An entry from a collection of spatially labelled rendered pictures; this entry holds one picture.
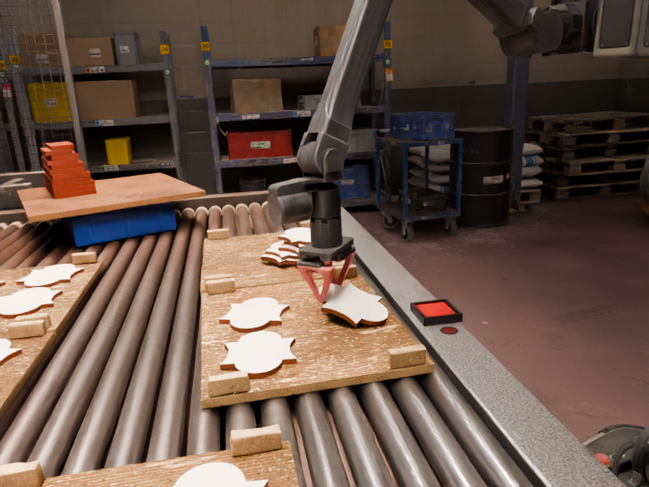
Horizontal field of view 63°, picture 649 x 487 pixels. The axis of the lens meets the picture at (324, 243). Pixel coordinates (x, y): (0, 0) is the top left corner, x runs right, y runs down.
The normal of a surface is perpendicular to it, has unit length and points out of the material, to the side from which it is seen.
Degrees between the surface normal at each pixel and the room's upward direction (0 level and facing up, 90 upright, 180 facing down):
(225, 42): 90
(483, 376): 0
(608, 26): 90
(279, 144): 90
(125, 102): 90
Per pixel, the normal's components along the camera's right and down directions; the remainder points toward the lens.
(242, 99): 0.41, 0.15
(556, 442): -0.04, -0.95
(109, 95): 0.18, 0.28
